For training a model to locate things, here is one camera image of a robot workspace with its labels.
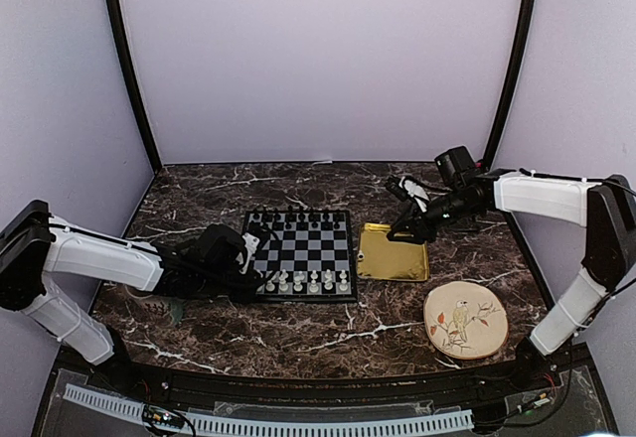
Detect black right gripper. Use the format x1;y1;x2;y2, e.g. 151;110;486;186
388;190;479;244

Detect black grey chess board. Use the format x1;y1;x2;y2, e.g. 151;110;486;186
243;208;358;304

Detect white chess piece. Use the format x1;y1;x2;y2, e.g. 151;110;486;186
308;279;319;293

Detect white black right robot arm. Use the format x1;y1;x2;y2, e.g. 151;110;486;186
386;146;635;391

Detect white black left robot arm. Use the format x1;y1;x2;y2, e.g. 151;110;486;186
1;200;271;393

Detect beige ceramic mug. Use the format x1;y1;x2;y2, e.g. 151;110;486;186
124;286;184;327

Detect gold metal tray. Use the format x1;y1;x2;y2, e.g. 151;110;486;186
357;222;429;282

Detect beige bird painted plate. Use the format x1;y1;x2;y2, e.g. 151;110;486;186
423;281;509;360

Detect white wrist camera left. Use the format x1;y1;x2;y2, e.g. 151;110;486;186
238;232;260;274

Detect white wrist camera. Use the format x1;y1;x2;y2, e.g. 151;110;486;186
238;232;260;274
386;176;430;213

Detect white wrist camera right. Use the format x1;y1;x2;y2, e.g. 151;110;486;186
386;176;430;213

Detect white slotted cable duct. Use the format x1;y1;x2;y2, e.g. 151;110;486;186
63;384;474;436

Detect right black frame post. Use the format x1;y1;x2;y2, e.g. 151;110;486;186
482;0;536;169

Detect black frame post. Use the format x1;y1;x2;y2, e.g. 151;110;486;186
482;0;536;169
105;0;162;172

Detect left black frame post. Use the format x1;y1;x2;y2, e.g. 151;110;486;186
105;0;162;172

